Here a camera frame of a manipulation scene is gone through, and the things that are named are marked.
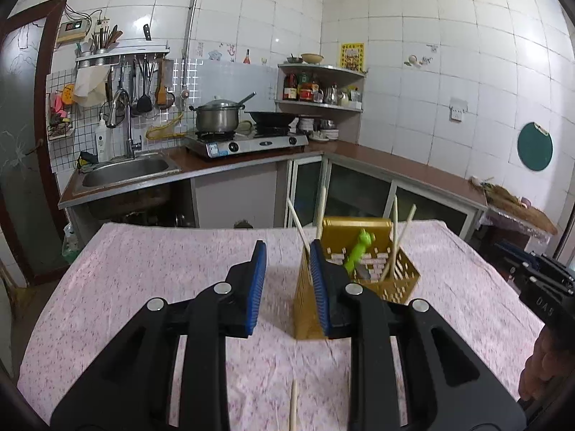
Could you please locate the person's right hand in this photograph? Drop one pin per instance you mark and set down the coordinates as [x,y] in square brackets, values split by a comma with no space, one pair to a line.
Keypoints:
[546,363]

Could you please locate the yellow perforated utensil holder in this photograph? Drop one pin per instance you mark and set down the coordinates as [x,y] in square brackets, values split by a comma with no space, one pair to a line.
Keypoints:
[400,285]

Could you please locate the stack of white plates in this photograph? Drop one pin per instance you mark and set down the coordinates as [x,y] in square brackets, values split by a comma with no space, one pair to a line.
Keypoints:
[321,132]

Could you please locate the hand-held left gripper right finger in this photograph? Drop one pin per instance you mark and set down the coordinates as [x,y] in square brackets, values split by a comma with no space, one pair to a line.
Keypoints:
[320,292]

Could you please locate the black and yellow cloth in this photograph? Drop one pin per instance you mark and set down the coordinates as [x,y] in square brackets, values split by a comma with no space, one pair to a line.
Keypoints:
[86,160]

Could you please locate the plastic bag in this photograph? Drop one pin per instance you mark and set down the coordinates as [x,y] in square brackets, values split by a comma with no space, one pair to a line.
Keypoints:
[72,244]

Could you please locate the black wok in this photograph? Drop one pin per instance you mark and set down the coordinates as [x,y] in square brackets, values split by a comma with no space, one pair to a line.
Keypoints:
[272,118]

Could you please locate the wall control box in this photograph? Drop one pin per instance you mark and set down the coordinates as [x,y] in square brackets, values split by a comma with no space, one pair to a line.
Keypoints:
[74,32]

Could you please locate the yellow wall poster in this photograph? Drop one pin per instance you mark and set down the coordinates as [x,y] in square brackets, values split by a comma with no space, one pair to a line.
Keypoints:
[351,57]

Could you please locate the brown framed glass door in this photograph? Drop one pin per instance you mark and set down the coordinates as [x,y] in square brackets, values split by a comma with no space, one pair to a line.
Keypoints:
[22,166]

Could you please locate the stainless steel sink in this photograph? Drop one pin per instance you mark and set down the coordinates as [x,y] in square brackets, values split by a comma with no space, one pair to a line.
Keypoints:
[125,171]

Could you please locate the red label sauce bottle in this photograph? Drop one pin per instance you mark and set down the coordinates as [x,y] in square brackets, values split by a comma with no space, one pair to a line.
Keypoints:
[306,93]

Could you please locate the pair of wooden chopsticks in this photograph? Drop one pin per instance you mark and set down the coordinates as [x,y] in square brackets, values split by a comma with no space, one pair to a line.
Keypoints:
[404,229]

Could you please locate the white soap bottle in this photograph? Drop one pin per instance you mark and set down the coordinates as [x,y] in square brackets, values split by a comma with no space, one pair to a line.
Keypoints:
[103,141]

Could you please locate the metal cup of utensils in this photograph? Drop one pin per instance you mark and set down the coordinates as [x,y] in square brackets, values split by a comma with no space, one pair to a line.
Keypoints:
[103,42]

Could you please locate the metal wall rack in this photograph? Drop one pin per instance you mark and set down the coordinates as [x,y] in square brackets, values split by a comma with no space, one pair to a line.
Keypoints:
[121,51]

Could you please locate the small dark bowl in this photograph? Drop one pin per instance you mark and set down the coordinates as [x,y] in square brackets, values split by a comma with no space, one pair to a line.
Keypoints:
[294,59]

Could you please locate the chrome faucet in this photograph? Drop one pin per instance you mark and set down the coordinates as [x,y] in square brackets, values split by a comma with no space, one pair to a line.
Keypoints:
[130,134]

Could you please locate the wooden hanging spatula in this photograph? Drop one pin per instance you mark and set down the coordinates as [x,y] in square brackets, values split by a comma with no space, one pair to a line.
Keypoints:
[162,94]

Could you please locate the white hanging cloth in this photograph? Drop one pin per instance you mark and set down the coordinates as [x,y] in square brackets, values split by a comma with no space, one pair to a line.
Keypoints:
[90,87]

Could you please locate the beige bowl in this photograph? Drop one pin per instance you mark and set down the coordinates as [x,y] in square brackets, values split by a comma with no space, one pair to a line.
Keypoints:
[311,58]

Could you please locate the metal wall pipe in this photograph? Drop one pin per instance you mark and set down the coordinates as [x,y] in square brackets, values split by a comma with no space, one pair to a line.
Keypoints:
[191,18]

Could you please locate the green round board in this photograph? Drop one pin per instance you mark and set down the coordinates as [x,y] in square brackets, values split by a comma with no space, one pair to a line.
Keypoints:
[535,146]

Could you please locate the dark sauce bottle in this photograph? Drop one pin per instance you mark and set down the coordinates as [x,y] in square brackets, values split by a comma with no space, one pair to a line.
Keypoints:
[289,92]

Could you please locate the corner wall shelf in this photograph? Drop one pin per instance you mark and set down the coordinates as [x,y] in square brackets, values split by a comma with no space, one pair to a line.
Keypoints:
[323,107]

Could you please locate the wooden board with scraps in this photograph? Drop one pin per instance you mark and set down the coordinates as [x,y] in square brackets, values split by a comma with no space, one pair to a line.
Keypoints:
[516,208]

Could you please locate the white wall socket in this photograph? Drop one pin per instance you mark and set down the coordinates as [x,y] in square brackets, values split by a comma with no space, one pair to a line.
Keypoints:
[458,110]

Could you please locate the yellow round scrubber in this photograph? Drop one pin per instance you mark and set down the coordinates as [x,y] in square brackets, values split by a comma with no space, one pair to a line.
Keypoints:
[69,93]

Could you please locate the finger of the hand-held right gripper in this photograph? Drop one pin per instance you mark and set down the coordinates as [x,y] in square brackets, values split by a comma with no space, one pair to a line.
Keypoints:
[528,276]
[510,248]

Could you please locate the ladle in pot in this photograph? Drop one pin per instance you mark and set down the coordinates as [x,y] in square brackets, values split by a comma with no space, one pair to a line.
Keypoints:
[247,98]

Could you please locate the black hanging spatula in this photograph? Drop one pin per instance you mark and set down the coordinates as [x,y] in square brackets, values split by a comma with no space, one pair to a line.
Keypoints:
[144,103]

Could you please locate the kitchen counter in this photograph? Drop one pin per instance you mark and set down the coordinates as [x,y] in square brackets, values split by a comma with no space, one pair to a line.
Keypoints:
[386,164]

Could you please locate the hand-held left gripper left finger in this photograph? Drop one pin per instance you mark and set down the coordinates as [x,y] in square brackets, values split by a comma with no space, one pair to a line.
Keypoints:
[256,287]

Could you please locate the stainless steel pot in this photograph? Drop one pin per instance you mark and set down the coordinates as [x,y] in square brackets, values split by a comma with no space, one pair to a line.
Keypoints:
[218,119]

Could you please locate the gas stove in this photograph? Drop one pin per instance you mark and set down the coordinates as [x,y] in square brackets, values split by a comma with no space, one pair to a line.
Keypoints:
[256,143]

